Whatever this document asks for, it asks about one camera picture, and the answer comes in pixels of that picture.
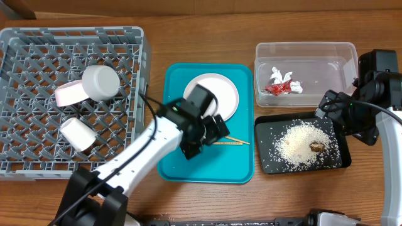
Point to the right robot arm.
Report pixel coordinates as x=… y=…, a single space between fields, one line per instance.
x=383 y=95

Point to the grey dishwasher rack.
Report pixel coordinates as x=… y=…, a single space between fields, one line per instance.
x=34 y=62

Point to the white rice pile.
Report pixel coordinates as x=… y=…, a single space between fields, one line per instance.
x=298 y=144

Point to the white tissue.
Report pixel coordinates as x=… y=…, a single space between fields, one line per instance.
x=277 y=77

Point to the pink round plate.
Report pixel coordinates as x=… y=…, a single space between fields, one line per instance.
x=223 y=88

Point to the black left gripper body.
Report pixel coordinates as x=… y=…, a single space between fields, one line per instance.
x=205 y=130

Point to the wooden chopstick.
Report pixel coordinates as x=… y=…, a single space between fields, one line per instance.
x=228 y=143
x=237 y=140

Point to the black rail at table edge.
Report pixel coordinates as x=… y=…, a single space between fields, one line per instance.
x=315 y=217

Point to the red foil sauce packet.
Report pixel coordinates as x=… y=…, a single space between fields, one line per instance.
x=279 y=88

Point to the dark food scrap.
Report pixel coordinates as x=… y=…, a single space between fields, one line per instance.
x=317 y=147

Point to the pink plastic bowl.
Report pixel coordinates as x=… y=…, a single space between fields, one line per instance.
x=70 y=93

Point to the white paper cup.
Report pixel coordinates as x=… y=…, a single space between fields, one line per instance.
x=78 y=134

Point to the teal plastic tray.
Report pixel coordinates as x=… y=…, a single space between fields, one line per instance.
x=216 y=163

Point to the black plastic tray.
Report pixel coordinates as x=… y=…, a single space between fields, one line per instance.
x=267 y=132

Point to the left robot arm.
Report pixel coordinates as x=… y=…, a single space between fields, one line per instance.
x=100 y=197

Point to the grey bowl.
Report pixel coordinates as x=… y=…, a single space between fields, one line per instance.
x=100 y=82

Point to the clear plastic bin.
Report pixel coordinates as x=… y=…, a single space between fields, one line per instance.
x=318 y=66

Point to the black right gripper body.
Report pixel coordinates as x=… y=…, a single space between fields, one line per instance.
x=331 y=105

